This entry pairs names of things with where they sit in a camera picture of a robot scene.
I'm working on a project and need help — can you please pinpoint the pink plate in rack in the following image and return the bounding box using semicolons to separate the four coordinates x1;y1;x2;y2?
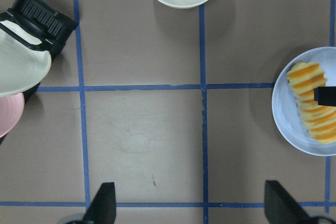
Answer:
1;93;25;137

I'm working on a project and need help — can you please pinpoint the striped bread roll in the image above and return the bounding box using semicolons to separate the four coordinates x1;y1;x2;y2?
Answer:
286;62;335;144

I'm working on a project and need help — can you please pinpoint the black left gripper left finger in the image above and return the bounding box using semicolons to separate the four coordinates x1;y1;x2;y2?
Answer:
59;182;117;224

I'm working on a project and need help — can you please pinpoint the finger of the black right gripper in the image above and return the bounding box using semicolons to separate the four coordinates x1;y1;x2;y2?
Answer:
314;86;336;107

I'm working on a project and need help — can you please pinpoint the white plate in rack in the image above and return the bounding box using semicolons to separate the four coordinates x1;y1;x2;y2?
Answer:
1;10;52;97

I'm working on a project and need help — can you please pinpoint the black plate rack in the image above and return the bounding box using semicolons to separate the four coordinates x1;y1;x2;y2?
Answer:
0;0;80;146

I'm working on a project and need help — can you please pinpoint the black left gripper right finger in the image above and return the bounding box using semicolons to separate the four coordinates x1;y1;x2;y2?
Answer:
264;180;335;224

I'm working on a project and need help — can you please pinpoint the light blue plate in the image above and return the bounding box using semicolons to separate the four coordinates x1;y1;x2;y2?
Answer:
271;47;335;156

